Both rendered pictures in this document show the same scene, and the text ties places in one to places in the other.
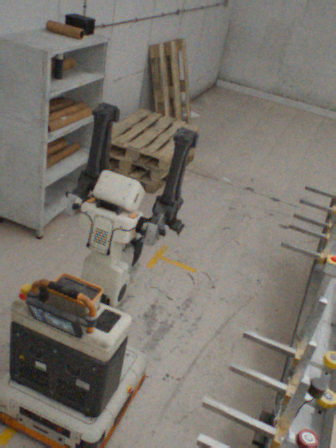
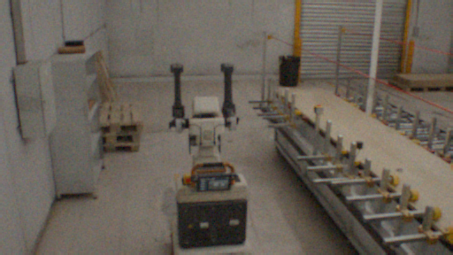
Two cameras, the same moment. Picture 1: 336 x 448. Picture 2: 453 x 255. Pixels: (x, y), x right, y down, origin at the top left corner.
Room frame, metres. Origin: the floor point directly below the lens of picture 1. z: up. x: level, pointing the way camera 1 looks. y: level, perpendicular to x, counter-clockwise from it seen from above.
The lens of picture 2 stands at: (-0.94, 1.59, 2.21)
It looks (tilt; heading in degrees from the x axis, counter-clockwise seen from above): 18 degrees down; 334
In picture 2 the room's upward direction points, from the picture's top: 1 degrees clockwise
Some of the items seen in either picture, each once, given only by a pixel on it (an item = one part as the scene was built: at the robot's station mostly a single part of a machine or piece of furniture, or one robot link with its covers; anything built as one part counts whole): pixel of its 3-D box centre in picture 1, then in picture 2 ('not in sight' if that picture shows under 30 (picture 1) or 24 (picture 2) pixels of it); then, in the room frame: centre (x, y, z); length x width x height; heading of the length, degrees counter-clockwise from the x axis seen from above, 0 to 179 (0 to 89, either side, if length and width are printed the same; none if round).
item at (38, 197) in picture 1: (52, 132); (76, 121); (3.94, 1.13, 0.78); 0.90 x 0.45 x 1.55; 164
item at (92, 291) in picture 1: (74, 297); (211, 173); (1.81, 0.37, 0.87); 0.23 x 0.15 x 0.11; 74
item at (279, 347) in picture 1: (287, 351); (320, 158); (1.79, -0.67, 0.83); 0.43 x 0.03 x 0.04; 74
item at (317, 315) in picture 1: (307, 337); (326, 146); (1.81, -0.74, 0.92); 0.04 x 0.04 x 0.48; 74
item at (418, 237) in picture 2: not in sight; (413, 238); (0.36, -0.22, 0.95); 0.36 x 0.03 x 0.03; 74
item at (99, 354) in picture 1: (72, 338); (211, 204); (1.83, 0.36, 0.59); 0.55 x 0.34 x 0.83; 74
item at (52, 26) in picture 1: (65, 29); (71, 50); (4.05, 1.11, 1.59); 0.30 x 0.08 x 0.08; 74
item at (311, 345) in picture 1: (295, 381); (337, 162); (1.57, -0.67, 0.87); 0.04 x 0.04 x 0.48; 74
